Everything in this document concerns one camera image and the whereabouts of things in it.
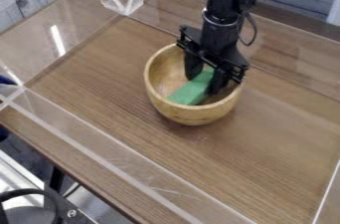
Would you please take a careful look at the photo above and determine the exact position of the brown wooden bowl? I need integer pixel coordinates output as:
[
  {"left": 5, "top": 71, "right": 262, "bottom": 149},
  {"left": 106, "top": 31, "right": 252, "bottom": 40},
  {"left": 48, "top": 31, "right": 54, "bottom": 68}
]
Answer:
[{"left": 144, "top": 44, "right": 242, "bottom": 125}]

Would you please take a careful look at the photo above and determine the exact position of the black table leg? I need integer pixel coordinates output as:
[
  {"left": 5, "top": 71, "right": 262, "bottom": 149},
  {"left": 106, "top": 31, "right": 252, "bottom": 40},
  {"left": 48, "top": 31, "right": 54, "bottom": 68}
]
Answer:
[{"left": 49, "top": 167, "right": 65, "bottom": 192}]

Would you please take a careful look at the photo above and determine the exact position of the black cable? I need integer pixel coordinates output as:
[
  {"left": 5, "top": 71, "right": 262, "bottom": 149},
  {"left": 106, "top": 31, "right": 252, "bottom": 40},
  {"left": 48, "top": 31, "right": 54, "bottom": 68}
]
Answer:
[{"left": 0, "top": 187, "right": 64, "bottom": 224}]

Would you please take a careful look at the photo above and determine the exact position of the green rectangular block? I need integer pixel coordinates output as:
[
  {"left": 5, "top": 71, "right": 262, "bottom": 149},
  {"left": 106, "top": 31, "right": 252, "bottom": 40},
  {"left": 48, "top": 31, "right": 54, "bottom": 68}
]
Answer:
[{"left": 168, "top": 68, "right": 213, "bottom": 106}]

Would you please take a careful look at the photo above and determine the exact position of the clear acrylic tray wall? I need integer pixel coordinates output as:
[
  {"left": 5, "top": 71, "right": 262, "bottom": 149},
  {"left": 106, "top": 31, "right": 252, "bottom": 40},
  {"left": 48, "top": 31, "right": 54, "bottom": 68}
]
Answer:
[{"left": 0, "top": 0, "right": 340, "bottom": 224}]

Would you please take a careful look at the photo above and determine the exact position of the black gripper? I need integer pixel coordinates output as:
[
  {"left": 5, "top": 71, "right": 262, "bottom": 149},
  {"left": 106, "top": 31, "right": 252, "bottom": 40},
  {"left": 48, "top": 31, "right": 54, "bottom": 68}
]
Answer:
[{"left": 176, "top": 25, "right": 249, "bottom": 96}]

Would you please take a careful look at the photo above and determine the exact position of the black metal bracket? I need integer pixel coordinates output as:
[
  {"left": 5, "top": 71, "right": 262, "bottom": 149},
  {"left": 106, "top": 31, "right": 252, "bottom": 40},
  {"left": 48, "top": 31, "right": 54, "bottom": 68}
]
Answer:
[{"left": 44, "top": 187, "right": 98, "bottom": 224}]

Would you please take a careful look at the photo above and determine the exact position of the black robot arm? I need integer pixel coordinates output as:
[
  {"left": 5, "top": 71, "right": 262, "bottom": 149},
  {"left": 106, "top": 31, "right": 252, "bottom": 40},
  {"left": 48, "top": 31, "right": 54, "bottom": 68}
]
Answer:
[{"left": 176, "top": 0, "right": 257, "bottom": 96}]

